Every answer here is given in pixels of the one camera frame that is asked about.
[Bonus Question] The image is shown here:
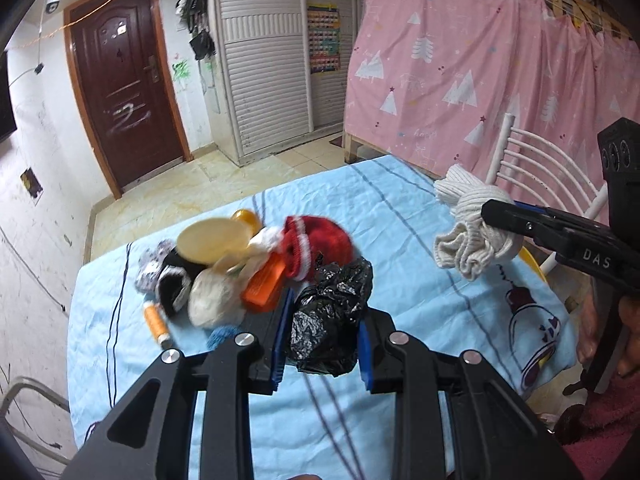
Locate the pale yellow round lid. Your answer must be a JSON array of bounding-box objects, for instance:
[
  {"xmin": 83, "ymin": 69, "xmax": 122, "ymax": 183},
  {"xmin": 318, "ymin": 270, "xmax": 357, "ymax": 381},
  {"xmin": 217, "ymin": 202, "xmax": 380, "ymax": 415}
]
[{"xmin": 177, "ymin": 217, "xmax": 254, "ymax": 264}]

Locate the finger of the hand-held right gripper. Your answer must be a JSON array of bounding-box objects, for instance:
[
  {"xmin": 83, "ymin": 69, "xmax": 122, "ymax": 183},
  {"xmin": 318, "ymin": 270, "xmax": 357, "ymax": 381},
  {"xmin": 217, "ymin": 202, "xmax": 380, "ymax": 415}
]
[
  {"xmin": 512, "ymin": 202, "xmax": 609, "ymax": 234},
  {"xmin": 481, "ymin": 199, "xmax": 562, "ymax": 257}
]

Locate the orange thread spool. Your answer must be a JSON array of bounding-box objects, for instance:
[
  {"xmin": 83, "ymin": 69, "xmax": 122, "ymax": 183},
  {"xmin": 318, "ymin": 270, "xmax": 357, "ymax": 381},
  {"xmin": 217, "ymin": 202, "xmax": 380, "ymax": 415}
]
[{"xmin": 142, "ymin": 300, "xmax": 173, "ymax": 349}]

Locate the white crumpled cloth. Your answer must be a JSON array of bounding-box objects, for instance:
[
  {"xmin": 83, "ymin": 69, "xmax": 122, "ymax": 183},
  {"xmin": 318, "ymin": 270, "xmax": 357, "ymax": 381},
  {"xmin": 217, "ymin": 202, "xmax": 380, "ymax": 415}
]
[{"xmin": 187, "ymin": 255, "xmax": 258, "ymax": 329}]

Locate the person's right forearm pink sleeve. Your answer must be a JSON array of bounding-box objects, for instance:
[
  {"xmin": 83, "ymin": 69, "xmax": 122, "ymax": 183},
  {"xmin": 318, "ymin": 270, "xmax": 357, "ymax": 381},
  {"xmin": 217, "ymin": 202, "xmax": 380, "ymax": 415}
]
[{"xmin": 550, "ymin": 372, "xmax": 640, "ymax": 480}]

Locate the grey patterned cloth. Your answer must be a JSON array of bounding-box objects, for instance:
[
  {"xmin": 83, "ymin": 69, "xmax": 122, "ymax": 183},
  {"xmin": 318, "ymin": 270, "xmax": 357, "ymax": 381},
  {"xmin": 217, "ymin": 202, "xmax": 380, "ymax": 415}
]
[{"xmin": 134, "ymin": 240, "xmax": 176, "ymax": 295}]

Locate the yellow plastic bin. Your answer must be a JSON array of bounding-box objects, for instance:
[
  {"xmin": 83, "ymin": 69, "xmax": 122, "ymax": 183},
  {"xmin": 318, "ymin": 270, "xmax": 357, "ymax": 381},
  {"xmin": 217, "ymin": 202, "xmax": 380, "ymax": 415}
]
[{"xmin": 517, "ymin": 246, "xmax": 547, "ymax": 277}]

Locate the black hanging bag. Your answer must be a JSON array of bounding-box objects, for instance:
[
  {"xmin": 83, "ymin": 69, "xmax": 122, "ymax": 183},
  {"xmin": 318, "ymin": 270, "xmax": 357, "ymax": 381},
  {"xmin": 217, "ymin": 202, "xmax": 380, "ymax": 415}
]
[
  {"xmin": 189, "ymin": 30, "xmax": 216, "ymax": 60},
  {"xmin": 184, "ymin": 0, "xmax": 209, "ymax": 32}
]

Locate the black and white sock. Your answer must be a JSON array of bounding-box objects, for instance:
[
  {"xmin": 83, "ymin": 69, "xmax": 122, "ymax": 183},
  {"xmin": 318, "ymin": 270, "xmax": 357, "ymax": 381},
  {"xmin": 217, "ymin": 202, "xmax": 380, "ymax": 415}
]
[{"xmin": 155, "ymin": 247, "xmax": 194, "ymax": 319}]

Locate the black wall screen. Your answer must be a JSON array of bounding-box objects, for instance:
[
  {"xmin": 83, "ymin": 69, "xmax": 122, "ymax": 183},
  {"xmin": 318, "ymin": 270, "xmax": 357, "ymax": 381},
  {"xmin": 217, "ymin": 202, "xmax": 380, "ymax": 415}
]
[{"xmin": 0, "ymin": 50, "xmax": 19, "ymax": 144}]

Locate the colourful grid wall poster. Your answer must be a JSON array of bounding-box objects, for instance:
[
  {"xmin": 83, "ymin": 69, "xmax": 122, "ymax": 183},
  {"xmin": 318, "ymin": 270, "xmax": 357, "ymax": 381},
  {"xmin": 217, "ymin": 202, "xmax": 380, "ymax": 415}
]
[{"xmin": 306, "ymin": 4, "xmax": 341, "ymax": 75}]

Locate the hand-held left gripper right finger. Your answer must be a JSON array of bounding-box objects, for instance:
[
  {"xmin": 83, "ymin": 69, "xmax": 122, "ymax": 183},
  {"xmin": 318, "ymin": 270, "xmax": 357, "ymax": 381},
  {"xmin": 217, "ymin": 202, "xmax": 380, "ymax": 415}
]
[{"xmin": 357, "ymin": 307, "xmax": 583, "ymax": 480}]

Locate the white crumpled tissue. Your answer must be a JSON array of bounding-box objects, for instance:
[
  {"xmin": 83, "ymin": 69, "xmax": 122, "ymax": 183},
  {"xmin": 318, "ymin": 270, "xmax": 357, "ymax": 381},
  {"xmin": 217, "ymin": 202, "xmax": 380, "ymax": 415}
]
[{"xmin": 247, "ymin": 226, "xmax": 286, "ymax": 257}]

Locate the black plastic bag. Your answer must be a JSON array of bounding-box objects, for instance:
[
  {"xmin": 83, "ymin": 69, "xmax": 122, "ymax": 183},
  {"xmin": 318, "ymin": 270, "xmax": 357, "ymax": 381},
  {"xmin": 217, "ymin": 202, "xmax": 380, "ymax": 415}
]
[{"xmin": 290, "ymin": 257, "xmax": 374, "ymax": 377}]

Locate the dark red door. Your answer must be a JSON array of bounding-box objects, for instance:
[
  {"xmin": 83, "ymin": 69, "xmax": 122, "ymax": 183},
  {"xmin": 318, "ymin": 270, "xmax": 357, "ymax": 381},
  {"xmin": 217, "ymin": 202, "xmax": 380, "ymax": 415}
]
[{"xmin": 62, "ymin": 0, "xmax": 194, "ymax": 200}]

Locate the orange box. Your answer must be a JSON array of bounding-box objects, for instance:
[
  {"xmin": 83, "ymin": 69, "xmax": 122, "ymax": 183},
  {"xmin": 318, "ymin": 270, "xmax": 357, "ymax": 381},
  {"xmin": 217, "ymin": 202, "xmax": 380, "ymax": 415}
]
[{"xmin": 242, "ymin": 252, "xmax": 287, "ymax": 314}]

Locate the light blue striped tablecloth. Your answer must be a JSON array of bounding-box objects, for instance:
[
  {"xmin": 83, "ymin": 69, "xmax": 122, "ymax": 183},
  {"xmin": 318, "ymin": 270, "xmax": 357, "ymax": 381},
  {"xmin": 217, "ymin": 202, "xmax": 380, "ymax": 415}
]
[{"xmin": 67, "ymin": 155, "xmax": 581, "ymax": 480}]

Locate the white slatted wardrobe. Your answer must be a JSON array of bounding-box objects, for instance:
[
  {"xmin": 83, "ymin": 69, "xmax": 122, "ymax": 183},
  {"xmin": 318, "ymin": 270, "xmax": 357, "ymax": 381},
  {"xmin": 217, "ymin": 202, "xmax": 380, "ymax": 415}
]
[{"xmin": 205, "ymin": 0, "xmax": 367, "ymax": 167}]

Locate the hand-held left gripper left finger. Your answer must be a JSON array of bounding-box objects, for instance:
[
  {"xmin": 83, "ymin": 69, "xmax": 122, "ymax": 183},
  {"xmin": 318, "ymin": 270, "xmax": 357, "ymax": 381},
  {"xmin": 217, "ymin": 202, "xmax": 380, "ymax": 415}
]
[{"xmin": 60, "ymin": 287, "xmax": 296, "ymax": 480}]

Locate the pink tree-print curtain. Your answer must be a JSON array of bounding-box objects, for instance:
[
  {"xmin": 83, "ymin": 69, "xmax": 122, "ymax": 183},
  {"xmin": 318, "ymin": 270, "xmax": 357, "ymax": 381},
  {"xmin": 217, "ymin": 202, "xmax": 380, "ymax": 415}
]
[{"xmin": 344, "ymin": 0, "xmax": 640, "ymax": 228}]

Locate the white knitted sock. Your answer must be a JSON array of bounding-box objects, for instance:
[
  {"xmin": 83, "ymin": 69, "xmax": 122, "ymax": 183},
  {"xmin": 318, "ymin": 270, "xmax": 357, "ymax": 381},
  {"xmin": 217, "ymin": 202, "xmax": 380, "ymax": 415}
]
[{"xmin": 432, "ymin": 164, "xmax": 524, "ymax": 281}]

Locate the red knitted hat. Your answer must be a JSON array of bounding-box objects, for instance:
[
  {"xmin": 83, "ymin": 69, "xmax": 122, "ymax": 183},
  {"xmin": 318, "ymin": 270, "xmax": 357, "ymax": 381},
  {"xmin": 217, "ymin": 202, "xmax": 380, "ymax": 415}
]
[{"xmin": 279, "ymin": 215, "xmax": 359, "ymax": 284}]

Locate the person's right hand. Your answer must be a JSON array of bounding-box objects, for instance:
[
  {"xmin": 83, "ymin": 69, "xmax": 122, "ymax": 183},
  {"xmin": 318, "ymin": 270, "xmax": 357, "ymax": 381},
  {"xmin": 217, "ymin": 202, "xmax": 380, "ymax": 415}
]
[{"xmin": 575, "ymin": 286, "xmax": 640, "ymax": 378}]

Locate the grey metal chair frame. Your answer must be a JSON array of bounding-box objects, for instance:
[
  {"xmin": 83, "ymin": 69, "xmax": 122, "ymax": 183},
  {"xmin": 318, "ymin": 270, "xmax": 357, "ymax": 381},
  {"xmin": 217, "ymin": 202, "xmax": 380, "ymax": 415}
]
[{"xmin": 0, "ymin": 376, "xmax": 72, "ymax": 467}]

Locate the small orange bottle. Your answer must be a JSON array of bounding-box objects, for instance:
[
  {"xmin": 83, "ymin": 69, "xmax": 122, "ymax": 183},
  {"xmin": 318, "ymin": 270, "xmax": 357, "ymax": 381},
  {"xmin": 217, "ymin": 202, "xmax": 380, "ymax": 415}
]
[{"xmin": 230, "ymin": 208, "xmax": 261, "ymax": 237}]

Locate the blue pompom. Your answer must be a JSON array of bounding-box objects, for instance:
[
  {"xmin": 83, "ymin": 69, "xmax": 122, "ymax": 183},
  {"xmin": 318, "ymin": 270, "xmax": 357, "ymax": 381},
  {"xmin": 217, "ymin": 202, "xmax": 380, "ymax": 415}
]
[{"xmin": 207, "ymin": 325, "xmax": 242, "ymax": 352}]

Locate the white metal chair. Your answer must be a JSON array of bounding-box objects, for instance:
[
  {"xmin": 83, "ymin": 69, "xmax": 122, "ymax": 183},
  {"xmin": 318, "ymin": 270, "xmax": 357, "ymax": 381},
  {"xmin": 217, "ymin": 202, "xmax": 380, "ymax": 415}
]
[{"xmin": 487, "ymin": 113, "xmax": 609, "ymax": 277}]

